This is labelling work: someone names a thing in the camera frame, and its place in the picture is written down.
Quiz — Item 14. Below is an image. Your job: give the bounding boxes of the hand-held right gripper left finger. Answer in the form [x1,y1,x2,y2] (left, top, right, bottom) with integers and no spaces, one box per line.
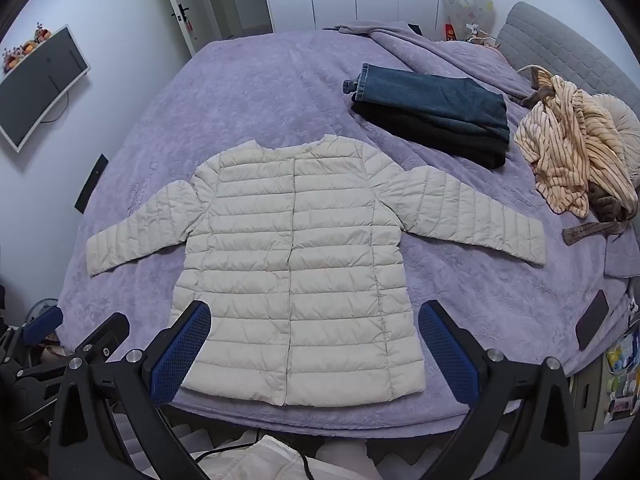
[49,300,213,480]

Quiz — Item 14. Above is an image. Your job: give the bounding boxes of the purple bed blanket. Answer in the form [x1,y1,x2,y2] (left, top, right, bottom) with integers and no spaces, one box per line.
[57,22,638,438]

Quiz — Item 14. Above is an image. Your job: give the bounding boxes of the black phone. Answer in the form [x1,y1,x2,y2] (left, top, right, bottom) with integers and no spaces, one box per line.
[575,290,610,352]

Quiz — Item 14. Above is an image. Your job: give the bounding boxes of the folded black garment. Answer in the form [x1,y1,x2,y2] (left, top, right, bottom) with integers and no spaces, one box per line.
[350,102,508,170]

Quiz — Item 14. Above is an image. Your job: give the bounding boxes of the black cable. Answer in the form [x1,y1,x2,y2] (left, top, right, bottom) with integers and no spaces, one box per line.
[192,430,315,480]

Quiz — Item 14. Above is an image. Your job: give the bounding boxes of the round beige cushion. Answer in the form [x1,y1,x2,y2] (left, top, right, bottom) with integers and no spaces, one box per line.
[595,94,640,196]

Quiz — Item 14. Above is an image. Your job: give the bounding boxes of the orange flower decoration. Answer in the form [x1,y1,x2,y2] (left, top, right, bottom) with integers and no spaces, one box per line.
[2,22,53,73]

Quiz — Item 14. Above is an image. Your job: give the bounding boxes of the round white fan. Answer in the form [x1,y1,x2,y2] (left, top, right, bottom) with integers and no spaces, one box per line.
[442,0,497,41]

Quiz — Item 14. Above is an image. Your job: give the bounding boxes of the bedside cabinet with stickers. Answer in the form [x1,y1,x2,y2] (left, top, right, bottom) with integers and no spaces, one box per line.
[570,305,640,436]

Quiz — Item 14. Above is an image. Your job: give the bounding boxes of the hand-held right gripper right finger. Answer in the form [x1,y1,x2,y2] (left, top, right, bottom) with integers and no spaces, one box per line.
[417,300,581,480]

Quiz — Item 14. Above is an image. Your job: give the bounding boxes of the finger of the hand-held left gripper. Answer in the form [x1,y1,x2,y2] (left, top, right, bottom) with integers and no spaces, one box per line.
[20,305,65,347]
[74,312,131,361]

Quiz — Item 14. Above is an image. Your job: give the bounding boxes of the white garment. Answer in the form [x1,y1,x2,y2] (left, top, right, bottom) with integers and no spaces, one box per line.
[197,435,368,480]

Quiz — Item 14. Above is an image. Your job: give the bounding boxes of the beige striped shirt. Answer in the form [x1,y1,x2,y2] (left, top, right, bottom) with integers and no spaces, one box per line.
[515,72,633,218]

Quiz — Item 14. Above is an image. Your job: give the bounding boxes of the black wall panel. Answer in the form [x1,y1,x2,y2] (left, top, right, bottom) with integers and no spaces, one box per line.
[75,154,109,213]

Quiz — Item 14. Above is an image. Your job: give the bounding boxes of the cream puffer jacket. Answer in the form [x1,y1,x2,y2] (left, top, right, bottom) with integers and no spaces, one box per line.
[85,135,547,408]

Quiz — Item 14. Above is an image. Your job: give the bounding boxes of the folded blue jeans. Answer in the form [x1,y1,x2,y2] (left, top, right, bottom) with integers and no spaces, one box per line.
[342,63,511,143]

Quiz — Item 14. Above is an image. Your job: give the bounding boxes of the grey padded headboard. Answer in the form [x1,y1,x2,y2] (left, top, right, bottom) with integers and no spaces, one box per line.
[497,2,640,106]

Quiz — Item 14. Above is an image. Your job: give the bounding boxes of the wall-mounted grey monitor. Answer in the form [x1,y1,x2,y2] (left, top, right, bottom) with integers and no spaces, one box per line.
[0,25,92,153]

